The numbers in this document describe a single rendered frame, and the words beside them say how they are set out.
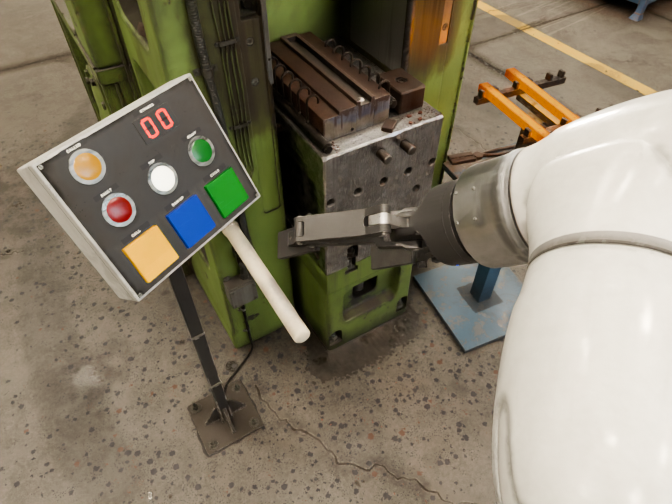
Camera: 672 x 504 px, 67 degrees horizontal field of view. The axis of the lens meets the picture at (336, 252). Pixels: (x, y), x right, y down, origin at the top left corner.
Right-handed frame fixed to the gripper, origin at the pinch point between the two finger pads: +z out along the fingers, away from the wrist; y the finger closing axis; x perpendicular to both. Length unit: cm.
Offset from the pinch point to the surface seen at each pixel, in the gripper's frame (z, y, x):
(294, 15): 73, -40, -88
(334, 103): 49, -37, -49
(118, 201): 42.6, 13.8, -13.2
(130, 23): 77, 6, -69
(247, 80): 57, -17, -52
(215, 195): 44.5, -4.5, -17.9
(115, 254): 44.3, 13.2, -4.4
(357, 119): 47, -44, -46
